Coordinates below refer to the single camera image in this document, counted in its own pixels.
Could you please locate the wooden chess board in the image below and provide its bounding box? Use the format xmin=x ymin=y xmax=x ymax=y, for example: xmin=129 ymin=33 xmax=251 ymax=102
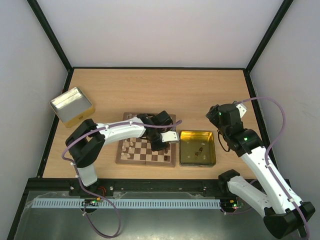
xmin=115 ymin=111 xmax=177 ymax=168

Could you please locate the gold tin box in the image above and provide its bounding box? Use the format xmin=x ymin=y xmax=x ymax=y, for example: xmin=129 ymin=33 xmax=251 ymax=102
xmin=179 ymin=130 xmax=217 ymax=168

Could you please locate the silver tin lid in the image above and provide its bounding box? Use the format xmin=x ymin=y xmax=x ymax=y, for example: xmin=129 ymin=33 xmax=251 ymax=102
xmin=49 ymin=87 xmax=96 ymax=128

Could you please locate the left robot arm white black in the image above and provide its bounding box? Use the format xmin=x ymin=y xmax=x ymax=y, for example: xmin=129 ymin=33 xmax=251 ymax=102
xmin=62 ymin=110 xmax=181 ymax=188

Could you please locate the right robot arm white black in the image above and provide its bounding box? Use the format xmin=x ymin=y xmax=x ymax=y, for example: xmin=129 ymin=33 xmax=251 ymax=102
xmin=206 ymin=102 xmax=316 ymax=239

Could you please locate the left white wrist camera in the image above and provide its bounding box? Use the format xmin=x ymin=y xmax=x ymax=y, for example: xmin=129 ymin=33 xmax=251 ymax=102
xmin=160 ymin=131 xmax=180 ymax=143

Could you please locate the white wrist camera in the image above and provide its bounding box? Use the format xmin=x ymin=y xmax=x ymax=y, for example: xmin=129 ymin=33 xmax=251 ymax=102
xmin=233 ymin=101 xmax=247 ymax=119
xmin=160 ymin=131 xmax=180 ymax=143

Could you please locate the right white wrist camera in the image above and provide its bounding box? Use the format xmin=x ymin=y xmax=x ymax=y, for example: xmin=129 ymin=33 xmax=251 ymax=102
xmin=233 ymin=101 xmax=247 ymax=119

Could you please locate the white slotted cable duct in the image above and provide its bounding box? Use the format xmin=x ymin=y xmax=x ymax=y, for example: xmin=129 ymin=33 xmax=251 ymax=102
xmin=31 ymin=198 xmax=221 ymax=210

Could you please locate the black aluminium frame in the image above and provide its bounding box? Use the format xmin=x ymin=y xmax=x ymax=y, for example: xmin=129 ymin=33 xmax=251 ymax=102
xmin=7 ymin=0 xmax=293 ymax=240

